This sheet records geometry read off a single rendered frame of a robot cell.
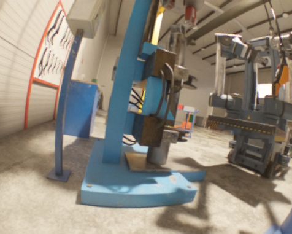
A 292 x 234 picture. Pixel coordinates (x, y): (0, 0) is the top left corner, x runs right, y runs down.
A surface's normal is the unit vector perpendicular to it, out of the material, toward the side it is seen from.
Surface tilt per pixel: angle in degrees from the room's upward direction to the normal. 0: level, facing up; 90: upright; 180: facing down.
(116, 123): 90
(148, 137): 90
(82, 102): 90
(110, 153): 90
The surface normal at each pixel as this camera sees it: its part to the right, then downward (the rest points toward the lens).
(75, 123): 0.27, 0.10
